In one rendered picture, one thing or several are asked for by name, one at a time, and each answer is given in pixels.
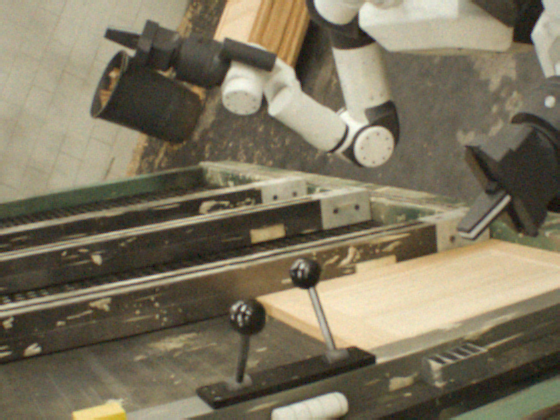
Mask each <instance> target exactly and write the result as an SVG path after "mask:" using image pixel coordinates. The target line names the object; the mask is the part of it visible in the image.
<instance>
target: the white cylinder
mask: <svg viewBox="0 0 560 420"><path fill-rule="evenodd" d="M347 404H348V402H347V400H346V398H345V396H344V395H343V394H342V393H340V394H339V393H335V394H327V395H324V396H321V397H317V398H314V399H311V400H307V401H304V402H301V403H298V404H294V405H291V406H288V407H285V408H278V409H274V410H273V411H272V414H271V420H334V419H337V418H339V417H341V416H344V415H345V413H346V412H347Z"/></svg>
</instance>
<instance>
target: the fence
mask: <svg viewBox="0 0 560 420"><path fill-rule="evenodd" d="M557 330H560V288H556V289H554V290H550V291H547V292H544V293H541V294H537V295H534V296H532V297H531V298H528V299H524V300H522V301H518V302H515V303H511V304H508V305H505V306H502V307H498V308H495V310H491V311H489V312H485V313H482V314H478V315H475V316H471V317H468V318H465V319H462V320H460V321H458V322H455V323H451V324H448V325H444V326H441V327H437V328H434V329H430V330H427V331H424V332H423V333H420V334H416V335H413V336H409V337H406V338H402V339H399V340H395V341H392V342H388V343H385V344H382V345H381V346H378V347H374V348H371V349H367V350H366V351H368V352H370V353H372V354H374V355H376V360H377V362H376V363H375V364H374V365H371V366H367V367H363V368H360V369H357V370H353V371H350V372H347V373H343V374H340V375H336V376H333V377H330V378H326V379H323V380H319V381H315V382H312V383H309V384H305V385H302V386H298V387H295V388H292V389H288V390H285V391H282V392H278V393H274V394H270V395H267V396H264V397H260V398H257V399H254V400H250V401H247V402H243V403H237V404H233V405H230V406H227V407H223V408H220V409H216V410H214V409H212V408H211V407H210V406H209V405H208V404H207V403H204V402H203V401H202V400H201V399H200V398H199V397H198V396H196V397H192V398H189V399H185V400H178V401H175V402H171V403H169V404H165V405H162V406H155V407H151V408H148V409H144V410H141V411H139V410H137V411H134V412H131V413H128V414H126V418H127V420H271V414H272V411H273V410H274V409H278V408H285V407H288V406H291V405H294V404H298V403H301V402H304V401H307V400H311V399H314V398H317V397H321V396H324V395H327V394H335V393H339V394H340V393H342V394H343V395H344V396H345V398H346V400H347V402H348V404H347V405H350V404H354V403H358V402H361V401H364V400H367V399H370V398H373V397H376V396H380V395H381V394H383V393H386V392H389V391H392V390H395V389H399V388H402V387H405V386H408V385H411V384H414V383H417V382H421V381H423V373H422V359H423V358H424V357H426V356H429V355H432V354H436V353H439V352H442V351H446V350H449V349H450V348H452V347H456V346H459V345H462V344H466V343H469V344H470V345H472V346H475V347H477V346H478V347H480V348H483V349H484V350H487V351H488V357H491V356H494V355H495V354H496V353H499V352H503V351H506V350H509V349H511V348H514V347H517V346H521V345H524V344H525V343H526V342H529V341H532V340H535V339H537V338H541V337H544V336H547V335H549V334H552V333H555V332H556V331H557Z"/></svg>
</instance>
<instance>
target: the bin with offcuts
mask: <svg viewBox="0 0 560 420"><path fill-rule="evenodd" d="M133 58H134V57H133V56H131V55H129V54H127V51H126V50H124V49H122V50H120V51H119V52H117V53H116V54H115V55H114V56H113V58H112V59H111V60H110V62H109V63H108V65H107V67H106V69H105V71H104V73H103V75H102V77H101V79H100V82H99V84H98V87H97V89H96V90H95V92H94V96H93V99H92V103H91V108H90V116H91V118H92V119H100V120H105V121H108V122H111V123H113V124H116V125H119V126H122V127H125V128H128V129H131V130H134V131H137V132H139V133H142V134H145V135H148V136H151V137H154V138H157V139H160V140H162V141H165V142H168V143H171V144H174V145H178V144H181V143H182V142H184V141H185V139H186V137H187V136H188V135H189V133H190V132H191V130H192V128H193V127H194V125H195V123H196V122H197V120H198V117H199V114H200V110H201V99H200V95H199V94H198V93H196V92H194V91H193V90H191V89H189V88H188V87H186V86H184V85H183V84H182V85H181V84H179V83H177V82H176V81H174V80H172V79H170V78H168V77H167V76H165V75H163V74H162V73H160V72H158V71H157V70H155V69H152V68H149V67H146V66H145V67H144V68H141V69H140V68H137V67H134V66H131V61H132V59H133Z"/></svg>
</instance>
